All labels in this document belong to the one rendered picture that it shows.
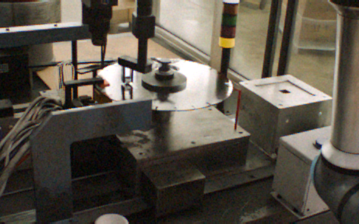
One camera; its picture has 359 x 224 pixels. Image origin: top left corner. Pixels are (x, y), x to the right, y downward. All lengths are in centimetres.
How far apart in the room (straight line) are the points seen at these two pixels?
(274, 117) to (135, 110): 42
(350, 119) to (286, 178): 32
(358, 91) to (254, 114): 56
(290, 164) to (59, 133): 49
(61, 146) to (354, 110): 53
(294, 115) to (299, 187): 26
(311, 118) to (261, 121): 13
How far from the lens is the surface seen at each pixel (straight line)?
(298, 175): 111
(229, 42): 145
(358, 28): 81
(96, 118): 98
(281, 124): 130
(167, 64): 120
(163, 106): 110
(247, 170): 126
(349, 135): 89
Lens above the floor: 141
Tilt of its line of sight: 25 degrees down
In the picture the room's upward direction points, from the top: 4 degrees clockwise
